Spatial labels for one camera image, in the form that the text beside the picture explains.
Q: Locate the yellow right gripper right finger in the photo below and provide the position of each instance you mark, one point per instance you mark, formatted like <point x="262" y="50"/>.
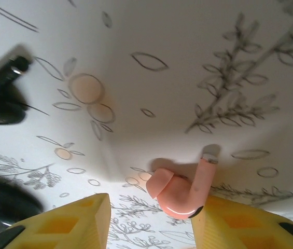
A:
<point x="239" y="228"/>

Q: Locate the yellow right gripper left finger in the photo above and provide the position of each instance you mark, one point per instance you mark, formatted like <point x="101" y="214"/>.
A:
<point x="66" y="228"/>

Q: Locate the black round charging case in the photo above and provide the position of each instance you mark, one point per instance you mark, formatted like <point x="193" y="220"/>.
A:
<point x="6" y="205"/>

